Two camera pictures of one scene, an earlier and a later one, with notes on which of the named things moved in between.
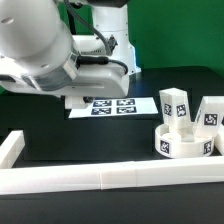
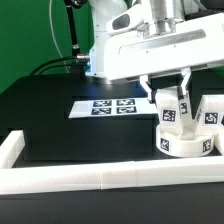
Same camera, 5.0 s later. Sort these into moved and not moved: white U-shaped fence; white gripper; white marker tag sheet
Moved: white gripper
Not moved: white U-shaped fence; white marker tag sheet
